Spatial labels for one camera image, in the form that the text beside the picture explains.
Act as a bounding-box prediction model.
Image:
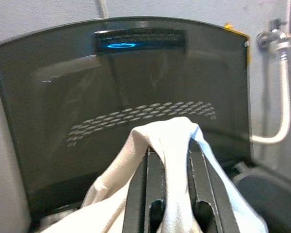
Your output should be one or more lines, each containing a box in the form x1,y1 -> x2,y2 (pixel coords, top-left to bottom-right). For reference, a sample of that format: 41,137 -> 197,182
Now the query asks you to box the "chrome water tap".
256,18 -> 291,61

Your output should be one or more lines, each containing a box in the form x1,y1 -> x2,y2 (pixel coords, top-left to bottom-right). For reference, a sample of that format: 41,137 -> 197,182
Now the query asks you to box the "yellow tape strip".
223,22 -> 252,64

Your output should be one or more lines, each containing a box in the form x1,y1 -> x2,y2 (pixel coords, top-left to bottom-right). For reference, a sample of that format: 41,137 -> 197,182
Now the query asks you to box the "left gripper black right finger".
186,140 -> 234,233

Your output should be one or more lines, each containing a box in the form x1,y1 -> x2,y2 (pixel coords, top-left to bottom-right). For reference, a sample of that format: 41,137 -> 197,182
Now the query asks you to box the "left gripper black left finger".
122,145 -> 166,233

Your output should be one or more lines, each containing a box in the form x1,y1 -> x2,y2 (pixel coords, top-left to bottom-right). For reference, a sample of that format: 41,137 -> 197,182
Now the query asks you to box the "grey top-load washing machine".
37,135 -> 291,233

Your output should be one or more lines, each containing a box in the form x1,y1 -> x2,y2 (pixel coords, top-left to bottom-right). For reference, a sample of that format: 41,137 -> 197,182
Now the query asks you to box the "white water hose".
249,52 -> 291,146

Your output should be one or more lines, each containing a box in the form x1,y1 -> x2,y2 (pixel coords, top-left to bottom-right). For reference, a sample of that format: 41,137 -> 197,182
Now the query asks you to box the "dark translucent washer lid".
0,16 -> 255,219

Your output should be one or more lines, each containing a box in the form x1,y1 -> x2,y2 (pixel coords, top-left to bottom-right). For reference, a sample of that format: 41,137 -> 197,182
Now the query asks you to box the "white cloth garment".
40,116 -> 267,233

